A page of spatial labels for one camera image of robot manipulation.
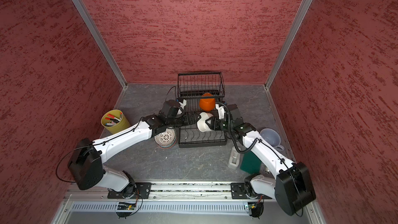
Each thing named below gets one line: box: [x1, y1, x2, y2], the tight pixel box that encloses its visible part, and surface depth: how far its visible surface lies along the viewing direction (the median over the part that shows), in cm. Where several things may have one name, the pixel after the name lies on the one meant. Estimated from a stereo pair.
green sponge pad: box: [239, 149, 262, 175], surface depth 84 cm
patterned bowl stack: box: [153, 127, 178, 150], surface depth 85 cm
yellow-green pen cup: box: [101, 108, 131, 135], surface depth 88 cm
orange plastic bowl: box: [199, 92, 216, 112], surface depth 102 cm
